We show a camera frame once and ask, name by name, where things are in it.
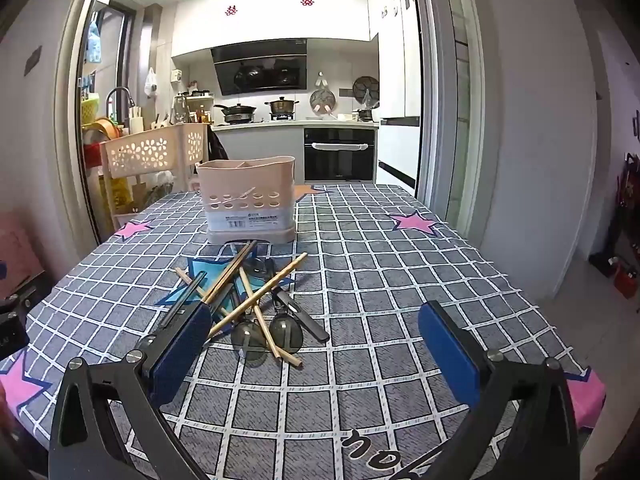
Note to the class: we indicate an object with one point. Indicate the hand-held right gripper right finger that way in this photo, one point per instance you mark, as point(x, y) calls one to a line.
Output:
point(450, 350)

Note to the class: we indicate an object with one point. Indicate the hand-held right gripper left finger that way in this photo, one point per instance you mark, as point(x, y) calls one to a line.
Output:
point(182, 345)

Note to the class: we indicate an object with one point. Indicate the wooden chopstick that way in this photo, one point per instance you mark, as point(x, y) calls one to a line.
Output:
point(235, 272)
point(261, 317)
point(227, 271)
point(187, 279)
point(280, 279)

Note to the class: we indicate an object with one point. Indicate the pink plastic utensil holder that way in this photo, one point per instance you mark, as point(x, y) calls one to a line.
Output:
point(245, 195)

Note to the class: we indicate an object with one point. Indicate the grey checked star tablecloth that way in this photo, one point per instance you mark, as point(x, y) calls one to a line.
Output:
point(380, 280)

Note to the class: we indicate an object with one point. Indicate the red plastic basket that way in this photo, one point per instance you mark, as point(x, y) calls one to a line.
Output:
point(92, 154)

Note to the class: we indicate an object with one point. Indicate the beige plastic shelf cart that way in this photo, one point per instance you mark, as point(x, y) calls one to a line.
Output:
point(145, 152)

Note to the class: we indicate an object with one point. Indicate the black garment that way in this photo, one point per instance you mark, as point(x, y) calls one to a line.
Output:
point(217, 146)

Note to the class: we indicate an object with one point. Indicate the orange basin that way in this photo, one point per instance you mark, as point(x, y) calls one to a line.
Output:
point(102, 127)

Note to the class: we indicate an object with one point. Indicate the grey kitchen counter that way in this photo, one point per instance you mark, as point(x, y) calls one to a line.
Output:
point(265, 147)

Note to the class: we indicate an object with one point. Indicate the black built-in oven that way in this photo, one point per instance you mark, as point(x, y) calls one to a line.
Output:
point(340, 157)

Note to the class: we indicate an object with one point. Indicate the yellow plastic basket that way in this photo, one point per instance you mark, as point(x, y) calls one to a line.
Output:
point(90, 109)

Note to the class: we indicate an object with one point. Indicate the row of condiment bottles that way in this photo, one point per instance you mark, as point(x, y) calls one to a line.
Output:
point(192, 112)

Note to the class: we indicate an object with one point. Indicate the sliding glass door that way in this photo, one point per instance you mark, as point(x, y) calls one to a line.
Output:
point(452, 110)

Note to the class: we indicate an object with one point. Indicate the black wok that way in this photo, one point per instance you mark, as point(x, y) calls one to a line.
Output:
point(237, 110)

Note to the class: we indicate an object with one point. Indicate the steel kitchen faucet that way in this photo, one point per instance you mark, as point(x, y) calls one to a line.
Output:
point(120, 91)

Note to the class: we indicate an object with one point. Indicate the steel cooking pot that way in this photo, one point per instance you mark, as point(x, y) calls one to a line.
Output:
point(281, 106)

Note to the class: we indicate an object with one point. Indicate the white plastic bag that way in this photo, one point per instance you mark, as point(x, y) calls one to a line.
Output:
point(150, 85)

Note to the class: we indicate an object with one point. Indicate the white refrigerator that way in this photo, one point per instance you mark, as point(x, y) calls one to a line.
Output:
point(397, 85)

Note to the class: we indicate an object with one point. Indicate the black range hood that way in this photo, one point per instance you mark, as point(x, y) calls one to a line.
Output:
point(260, 67)

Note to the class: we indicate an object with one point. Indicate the white upper cabinets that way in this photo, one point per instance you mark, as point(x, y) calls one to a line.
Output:
point(275, 15)

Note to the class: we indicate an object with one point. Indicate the round dark wall trivet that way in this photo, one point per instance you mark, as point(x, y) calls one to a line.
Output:
point(365, 87)

